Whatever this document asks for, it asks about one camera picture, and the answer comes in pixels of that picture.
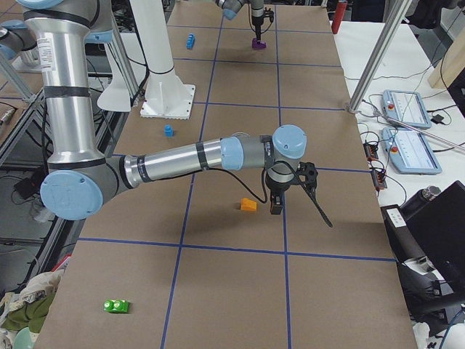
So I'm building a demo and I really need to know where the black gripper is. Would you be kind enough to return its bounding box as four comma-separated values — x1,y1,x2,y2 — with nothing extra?
251,15,264,42
265,175,293,215

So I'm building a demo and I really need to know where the brown paper table mat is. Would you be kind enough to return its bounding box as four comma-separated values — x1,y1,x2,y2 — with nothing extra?
36,2,416,348

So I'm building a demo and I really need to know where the teach pendant tablet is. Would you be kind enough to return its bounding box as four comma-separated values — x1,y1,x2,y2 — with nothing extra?
381,90,432,129
381,127,442,175

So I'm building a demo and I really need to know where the purple trapezoid block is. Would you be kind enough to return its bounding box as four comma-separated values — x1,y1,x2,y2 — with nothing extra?
251,37,267,49

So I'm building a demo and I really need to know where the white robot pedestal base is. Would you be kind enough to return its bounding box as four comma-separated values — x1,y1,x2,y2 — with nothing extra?
130,0,195,119

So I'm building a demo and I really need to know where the red cylinder bottle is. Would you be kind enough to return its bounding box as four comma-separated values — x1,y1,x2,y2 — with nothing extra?
331,0,348,35

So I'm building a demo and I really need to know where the green two-stud block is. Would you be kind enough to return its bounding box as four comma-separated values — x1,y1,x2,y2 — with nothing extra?
103,299,130,313

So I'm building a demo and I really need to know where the upper teach pendant tablet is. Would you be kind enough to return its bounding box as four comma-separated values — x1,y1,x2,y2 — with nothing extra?
381,90,432,129

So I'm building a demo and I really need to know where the small blue block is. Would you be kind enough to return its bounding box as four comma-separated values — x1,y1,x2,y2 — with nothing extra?
163,124,174,137

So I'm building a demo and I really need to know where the orange trapezoid block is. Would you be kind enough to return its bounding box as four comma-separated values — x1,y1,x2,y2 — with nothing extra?
240,198,258,212

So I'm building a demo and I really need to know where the lower teach pendant tablet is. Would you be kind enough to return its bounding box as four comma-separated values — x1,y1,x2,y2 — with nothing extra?
381,127,442,175

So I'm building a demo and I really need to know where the long blue four-stud block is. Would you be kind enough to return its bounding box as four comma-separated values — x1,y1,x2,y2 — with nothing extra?
186,33,195,49

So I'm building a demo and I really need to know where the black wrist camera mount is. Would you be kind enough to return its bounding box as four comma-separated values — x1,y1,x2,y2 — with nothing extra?
296,161,333,228

